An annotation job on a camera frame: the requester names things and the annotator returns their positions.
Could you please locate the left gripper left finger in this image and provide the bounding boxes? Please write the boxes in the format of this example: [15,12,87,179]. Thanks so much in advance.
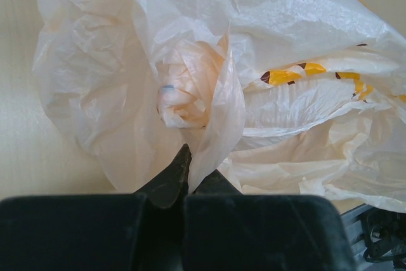
[1,145,191,270]

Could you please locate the translucent orange plastic bag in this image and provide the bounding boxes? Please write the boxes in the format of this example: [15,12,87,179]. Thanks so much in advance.
[33,0,405,212]

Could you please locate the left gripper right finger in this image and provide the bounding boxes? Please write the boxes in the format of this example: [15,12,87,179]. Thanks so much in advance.
[182,171,356,270]

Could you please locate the aluminium front rail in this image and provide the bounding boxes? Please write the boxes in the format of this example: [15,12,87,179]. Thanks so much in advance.
[341,204,405,271]

